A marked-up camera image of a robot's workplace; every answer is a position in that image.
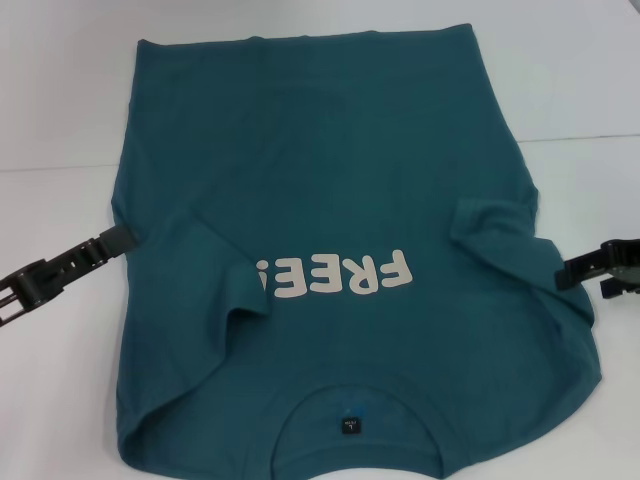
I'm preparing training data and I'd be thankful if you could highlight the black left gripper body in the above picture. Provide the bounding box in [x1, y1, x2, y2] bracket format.
[0, 239, 109, 327]

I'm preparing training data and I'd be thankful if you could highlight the teal t-shirt with FREE print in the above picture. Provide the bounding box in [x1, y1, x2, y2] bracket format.
[109, 22, 604, 480]

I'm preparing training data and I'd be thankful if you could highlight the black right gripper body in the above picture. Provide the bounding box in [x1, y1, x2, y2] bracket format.
[599, 239, 640, 282]

